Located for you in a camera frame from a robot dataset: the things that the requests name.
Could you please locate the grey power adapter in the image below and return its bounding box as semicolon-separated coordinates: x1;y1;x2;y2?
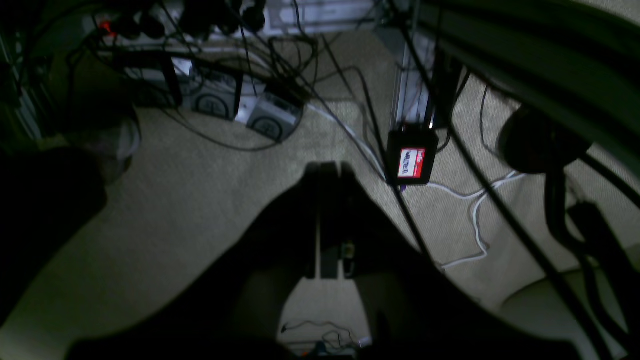
247;91;304;142

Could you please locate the black box with red label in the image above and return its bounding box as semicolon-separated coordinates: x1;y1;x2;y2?
386;129;439;187

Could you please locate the white cable on floor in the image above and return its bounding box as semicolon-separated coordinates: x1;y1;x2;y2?
305;100;526;271

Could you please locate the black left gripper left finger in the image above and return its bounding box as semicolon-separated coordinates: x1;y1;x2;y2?
70;162;321;360

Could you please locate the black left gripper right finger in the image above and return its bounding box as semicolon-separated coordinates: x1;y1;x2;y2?
320;162;580;360

